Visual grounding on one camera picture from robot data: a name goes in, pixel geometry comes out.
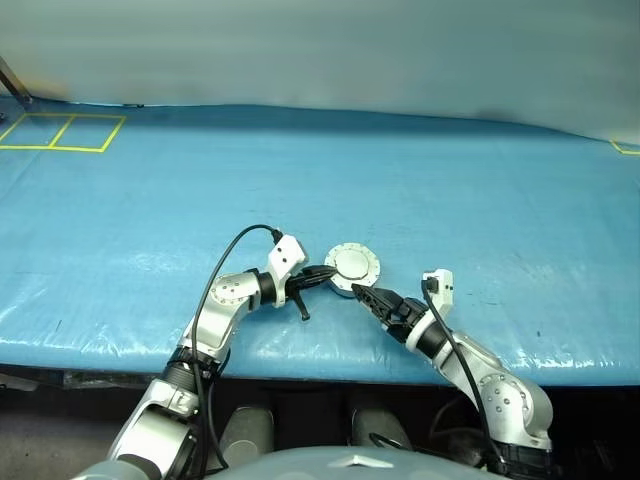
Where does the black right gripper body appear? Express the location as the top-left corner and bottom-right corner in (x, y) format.
(394, 298), (429, 344)

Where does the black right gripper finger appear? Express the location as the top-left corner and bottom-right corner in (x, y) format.
(369, 302), (401, 332)
(351, 283), (401, 314)

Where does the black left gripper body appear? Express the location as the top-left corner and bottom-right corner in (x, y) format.
(283, 272), (312, 324)

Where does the round silver motor lid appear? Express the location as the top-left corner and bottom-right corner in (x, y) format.
(323, 241), (384, 290)

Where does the blue plastic table cover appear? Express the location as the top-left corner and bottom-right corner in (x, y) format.
(0, 97), (640, 389)

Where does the grey rounded cylinder shape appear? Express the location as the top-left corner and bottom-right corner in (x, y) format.
(349, 407), (414, 451)
(219, 405), (275, 459)

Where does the grey robot torso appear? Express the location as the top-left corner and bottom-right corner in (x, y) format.
(74, 446), (441, 480)

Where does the yellow tape double square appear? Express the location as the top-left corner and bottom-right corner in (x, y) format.
(0, 113), (127, 152)

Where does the metal stand leg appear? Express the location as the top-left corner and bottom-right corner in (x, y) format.
(0, 54), (34, 106)

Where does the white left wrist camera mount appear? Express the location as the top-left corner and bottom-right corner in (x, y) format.
(267, 233), (307, 307)

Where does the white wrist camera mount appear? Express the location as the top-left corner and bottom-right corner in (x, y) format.
(403, 268), (455, 351)
(267, 233), (307, 307)

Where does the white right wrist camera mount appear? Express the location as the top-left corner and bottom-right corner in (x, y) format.
(403, 268), (455, 351)

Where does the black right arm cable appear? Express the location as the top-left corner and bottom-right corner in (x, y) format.
(422, 279), (506, 471)

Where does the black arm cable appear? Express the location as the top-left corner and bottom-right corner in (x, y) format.
(422, 279), (506, 471)
(191, 224), (282, 471)

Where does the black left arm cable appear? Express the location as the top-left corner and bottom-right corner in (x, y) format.
(191, 224), (282, 471)

